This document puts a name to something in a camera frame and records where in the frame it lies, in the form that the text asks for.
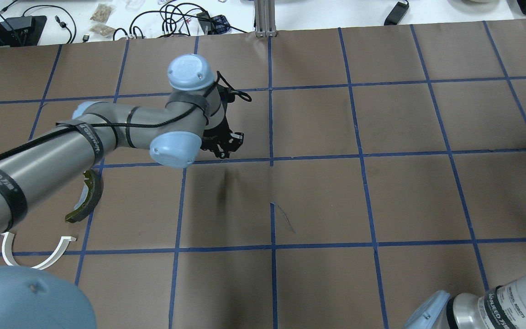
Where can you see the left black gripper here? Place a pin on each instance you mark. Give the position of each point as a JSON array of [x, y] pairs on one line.
[[224, 145]]

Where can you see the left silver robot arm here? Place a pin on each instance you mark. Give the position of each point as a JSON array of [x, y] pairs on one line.
[[194, 118]]

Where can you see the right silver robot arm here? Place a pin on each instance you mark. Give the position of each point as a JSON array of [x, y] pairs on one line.
[[503, 307]]

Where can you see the green brake shoe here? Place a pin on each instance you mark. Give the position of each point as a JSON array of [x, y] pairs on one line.
[[90, 197]]

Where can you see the snack bag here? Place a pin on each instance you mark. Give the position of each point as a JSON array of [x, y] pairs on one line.
[[102, 13], [102, 30]]

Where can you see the black power adapter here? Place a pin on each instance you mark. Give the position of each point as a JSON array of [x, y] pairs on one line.
[[397, 13]]

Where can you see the white curved plastic part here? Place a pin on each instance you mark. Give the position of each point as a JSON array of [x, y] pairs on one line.
[[52, 257]]

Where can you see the aluminium frame post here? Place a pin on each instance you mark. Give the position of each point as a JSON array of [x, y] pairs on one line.
[[265, 22]]

